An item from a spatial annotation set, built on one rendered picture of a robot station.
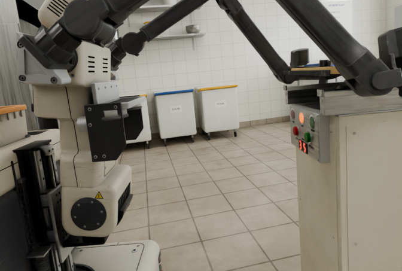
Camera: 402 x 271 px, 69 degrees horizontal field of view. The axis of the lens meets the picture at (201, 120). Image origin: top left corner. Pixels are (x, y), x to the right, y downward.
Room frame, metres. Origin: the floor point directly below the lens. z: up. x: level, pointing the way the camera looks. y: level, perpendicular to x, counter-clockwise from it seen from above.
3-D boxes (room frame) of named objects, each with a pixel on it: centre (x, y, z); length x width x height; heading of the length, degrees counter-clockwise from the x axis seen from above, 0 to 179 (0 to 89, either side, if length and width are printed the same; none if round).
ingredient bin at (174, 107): (4.31, 0.38, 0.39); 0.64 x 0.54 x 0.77; 10
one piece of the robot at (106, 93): (0.92, 0.27, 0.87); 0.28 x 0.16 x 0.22; 0
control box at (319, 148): (0.90, -0.33, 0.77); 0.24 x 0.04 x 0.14; 1
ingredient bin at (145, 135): (4.19, 1.02, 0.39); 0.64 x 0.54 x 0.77; 12
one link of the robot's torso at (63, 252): (0.98, 0.40, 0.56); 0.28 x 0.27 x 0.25; 0
